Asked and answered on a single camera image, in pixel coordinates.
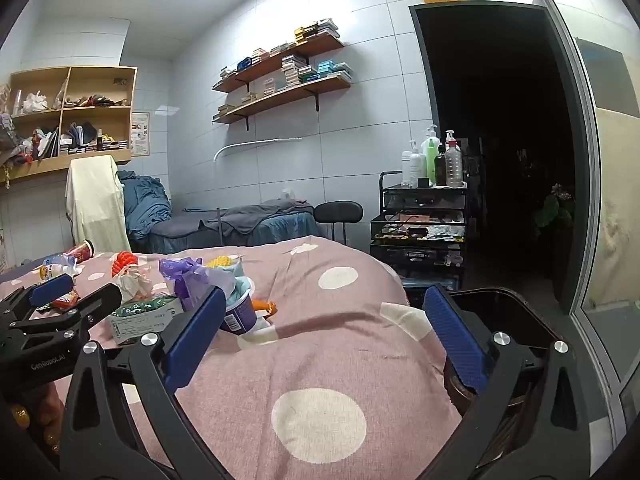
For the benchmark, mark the potted plant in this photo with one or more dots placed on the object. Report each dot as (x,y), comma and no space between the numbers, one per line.
(552,207)

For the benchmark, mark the dark waste bin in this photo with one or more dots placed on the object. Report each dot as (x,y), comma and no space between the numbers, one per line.
(500,310)

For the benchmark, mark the row of small boxes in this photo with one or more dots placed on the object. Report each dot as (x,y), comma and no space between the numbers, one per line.
(315,27)

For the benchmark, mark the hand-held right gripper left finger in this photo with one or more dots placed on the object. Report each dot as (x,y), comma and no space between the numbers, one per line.
(195,340)

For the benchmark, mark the glass door with frame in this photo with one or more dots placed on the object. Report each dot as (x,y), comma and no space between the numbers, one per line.
(587,185)

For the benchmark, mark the purple plastic bag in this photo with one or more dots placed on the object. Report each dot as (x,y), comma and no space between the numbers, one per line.
(185,272)

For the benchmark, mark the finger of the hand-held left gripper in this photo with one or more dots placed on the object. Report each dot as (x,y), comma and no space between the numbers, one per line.
(100,300)
(50,290)

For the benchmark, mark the red paper cup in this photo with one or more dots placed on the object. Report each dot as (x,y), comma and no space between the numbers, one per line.
(80,251)

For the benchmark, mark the dark brown bottle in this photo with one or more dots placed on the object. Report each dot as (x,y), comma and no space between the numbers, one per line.
(440,167)

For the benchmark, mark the teal covered massage bed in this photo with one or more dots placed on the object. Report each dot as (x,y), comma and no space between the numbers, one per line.
(280,227)

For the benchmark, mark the green bottle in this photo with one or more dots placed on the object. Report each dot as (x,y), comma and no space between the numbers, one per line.
(431,162)

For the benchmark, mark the blue bedding pile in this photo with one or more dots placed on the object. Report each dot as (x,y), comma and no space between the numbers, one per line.
(145,200)

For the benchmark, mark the small white bottle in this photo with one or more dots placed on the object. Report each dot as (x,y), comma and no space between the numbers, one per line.
(406,167)

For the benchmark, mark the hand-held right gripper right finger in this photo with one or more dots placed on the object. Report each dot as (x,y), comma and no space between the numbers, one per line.
(455,340)

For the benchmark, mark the wall poster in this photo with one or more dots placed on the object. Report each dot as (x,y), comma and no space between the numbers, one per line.
(140,134)

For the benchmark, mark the clear bottle red cap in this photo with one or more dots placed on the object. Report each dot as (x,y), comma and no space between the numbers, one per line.
(453,165)

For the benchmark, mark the cream towel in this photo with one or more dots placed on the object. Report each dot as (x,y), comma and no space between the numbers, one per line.
(95,200)

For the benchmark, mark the crushed clear plastic bottle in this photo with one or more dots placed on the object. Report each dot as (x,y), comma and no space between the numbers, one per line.
(57,266)

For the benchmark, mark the black trolley cart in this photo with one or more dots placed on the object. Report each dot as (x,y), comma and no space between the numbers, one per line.
(420,200)

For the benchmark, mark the red snack packet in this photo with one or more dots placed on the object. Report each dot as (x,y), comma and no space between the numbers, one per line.
(65,301)

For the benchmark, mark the wooden cubby shelf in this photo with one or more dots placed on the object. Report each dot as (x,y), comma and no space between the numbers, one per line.
(97,110)

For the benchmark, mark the wooden wall shelves with boxes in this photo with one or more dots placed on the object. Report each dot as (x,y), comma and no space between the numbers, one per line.
(292,67)

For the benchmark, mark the green white carton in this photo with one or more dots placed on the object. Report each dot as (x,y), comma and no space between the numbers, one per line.
(145,317)

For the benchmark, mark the tall white pump bottle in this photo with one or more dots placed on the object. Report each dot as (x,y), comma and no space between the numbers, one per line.
(430,135)

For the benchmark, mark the grey blanket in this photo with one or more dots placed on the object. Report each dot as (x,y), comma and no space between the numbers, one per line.
(250,215)

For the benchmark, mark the person's left hand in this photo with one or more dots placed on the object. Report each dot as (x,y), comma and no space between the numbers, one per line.
(47,407)

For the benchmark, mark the white plastic bag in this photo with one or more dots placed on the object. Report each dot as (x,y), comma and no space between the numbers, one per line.
(35,102)

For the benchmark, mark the purple yogurt cup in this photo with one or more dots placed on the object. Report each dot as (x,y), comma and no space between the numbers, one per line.
(237,312)

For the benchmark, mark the white arc floor lamp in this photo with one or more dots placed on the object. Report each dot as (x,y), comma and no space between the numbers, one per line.
(260,143)

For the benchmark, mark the pink polka-dot blanket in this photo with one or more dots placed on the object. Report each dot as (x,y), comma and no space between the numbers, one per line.
(310,340)

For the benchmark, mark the yellow foam net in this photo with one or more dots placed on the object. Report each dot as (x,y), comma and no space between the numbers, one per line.
(220,261)

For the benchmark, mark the wooden wall shelf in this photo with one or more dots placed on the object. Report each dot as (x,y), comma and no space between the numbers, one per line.
(300,49)
(300,92)

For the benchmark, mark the black stool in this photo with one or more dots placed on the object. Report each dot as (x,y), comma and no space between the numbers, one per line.
(340,211)

